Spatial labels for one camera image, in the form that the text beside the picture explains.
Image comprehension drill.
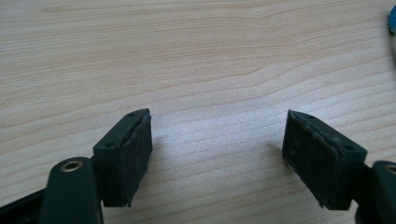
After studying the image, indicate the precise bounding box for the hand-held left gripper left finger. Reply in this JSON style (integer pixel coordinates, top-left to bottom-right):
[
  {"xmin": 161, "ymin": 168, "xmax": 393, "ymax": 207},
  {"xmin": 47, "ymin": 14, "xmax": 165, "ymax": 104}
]
[{"xmin": 92, "ymin": 107, "xmax": 154, "ymax": 208}]

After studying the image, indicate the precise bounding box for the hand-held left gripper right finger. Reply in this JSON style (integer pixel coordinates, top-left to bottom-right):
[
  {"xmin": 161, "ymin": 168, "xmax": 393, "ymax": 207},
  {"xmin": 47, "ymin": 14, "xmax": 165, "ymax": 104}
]
[{"xmin": 281, "ymin": 108, "xmax": 369, "ymax": 211}]

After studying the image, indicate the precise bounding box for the blue toothbrush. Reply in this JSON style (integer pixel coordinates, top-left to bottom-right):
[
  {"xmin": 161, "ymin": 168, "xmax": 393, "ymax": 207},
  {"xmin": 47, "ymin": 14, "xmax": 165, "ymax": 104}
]
[{"xmin": 388, "ymin": 5, "xmax": 396, "ymax": 35}]

